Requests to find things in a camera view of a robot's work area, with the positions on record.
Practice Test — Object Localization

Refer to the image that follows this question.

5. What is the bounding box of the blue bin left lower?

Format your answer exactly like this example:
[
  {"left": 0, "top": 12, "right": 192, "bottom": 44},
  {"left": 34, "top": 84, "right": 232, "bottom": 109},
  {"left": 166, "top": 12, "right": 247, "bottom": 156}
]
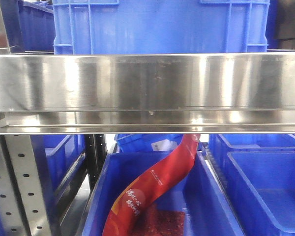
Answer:
[{"left": 43, "top": 134, "right": 86, "bottom": 192}]

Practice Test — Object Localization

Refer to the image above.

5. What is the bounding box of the blue bin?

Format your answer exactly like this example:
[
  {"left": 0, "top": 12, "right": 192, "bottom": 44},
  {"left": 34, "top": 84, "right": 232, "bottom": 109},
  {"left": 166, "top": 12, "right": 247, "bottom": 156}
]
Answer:
[
  {"left": 208, "top": 134, "right": 295, "bottom": 236},
  {"left": 82, "top": 151, "right": 244, "bottom": 236},
  {"left": 43, "top": 134, "right": 86, "bottom": 192}
]

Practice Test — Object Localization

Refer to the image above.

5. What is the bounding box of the blue bin centre lower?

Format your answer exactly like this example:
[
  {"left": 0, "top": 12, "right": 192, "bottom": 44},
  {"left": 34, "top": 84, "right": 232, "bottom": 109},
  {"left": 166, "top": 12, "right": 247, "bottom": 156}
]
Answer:
[{"left": 82, "top": 151, "right": 244, "bottom": 236}]

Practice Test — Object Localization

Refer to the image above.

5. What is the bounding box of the blue bin right lower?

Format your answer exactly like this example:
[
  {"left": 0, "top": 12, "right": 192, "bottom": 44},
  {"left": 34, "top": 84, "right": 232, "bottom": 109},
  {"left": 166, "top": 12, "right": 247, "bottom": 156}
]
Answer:
[{"left": 208, "top": 134, "right": 295, "bottom": 236}]

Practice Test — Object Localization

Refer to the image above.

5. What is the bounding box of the steel shelf beam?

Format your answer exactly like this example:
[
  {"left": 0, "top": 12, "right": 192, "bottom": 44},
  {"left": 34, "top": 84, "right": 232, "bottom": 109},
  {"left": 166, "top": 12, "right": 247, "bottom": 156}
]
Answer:
[{"left": 0, "top": 52, "right": 295, "bottom": 134}]

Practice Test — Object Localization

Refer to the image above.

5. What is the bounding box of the red snack package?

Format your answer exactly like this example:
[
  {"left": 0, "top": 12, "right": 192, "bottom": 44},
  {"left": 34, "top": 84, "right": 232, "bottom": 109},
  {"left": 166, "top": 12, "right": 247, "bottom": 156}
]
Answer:
[{"left": 102, "top": 134, "right": 201, "bottom": 236}]

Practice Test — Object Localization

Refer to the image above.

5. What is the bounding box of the blue crate on upper shelf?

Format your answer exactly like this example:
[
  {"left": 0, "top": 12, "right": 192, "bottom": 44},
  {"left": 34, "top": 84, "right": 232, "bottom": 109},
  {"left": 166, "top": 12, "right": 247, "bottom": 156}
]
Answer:
[{"left": 53, "top": 0, "right": 270, "bottom": 54}]

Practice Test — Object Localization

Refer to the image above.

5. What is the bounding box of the perforated steel shelf upright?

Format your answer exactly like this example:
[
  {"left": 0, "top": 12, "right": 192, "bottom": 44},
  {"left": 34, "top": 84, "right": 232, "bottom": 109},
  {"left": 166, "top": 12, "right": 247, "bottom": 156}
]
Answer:
[{"left": 0, "top": 135, "right": 56, "bottom": 236}]

